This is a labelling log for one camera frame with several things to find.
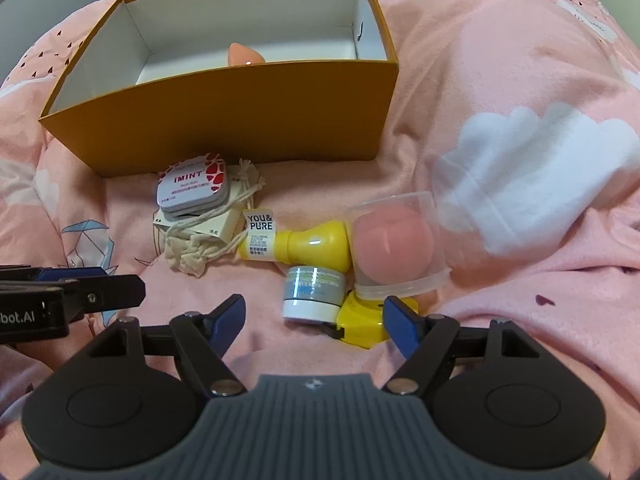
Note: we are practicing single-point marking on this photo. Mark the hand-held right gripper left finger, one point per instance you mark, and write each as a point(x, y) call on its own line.
point(227, 320)

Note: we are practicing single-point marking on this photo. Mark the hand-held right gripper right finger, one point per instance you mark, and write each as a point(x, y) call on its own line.
point(400, 320)

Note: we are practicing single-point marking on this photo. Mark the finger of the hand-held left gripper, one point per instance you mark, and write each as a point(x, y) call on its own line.
point(65, 273)
point(110, 292)

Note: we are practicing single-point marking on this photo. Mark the yellow tape measure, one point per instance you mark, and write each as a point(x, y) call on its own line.
point(360, 320)

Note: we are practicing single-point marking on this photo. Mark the clear container pink sponge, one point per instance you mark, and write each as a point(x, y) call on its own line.
point(395, 240)

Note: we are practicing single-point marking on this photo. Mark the small grey cream jar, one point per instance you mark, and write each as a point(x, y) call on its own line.
point(310, 295)

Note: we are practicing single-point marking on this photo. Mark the yellow bottle white label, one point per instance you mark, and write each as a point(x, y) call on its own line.
point(315, 245)

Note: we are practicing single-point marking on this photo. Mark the red and white mint tin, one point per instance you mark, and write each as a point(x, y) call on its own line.
point(190, 185)

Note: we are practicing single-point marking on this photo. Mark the orange cardboard box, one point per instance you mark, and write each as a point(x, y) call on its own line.
point(225, 120)

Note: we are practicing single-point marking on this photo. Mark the pink bottle orange cap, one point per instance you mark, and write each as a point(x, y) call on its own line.
point(245, 55)

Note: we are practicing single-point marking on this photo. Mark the pink printed blanket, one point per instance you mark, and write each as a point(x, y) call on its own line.
point(500, 85)

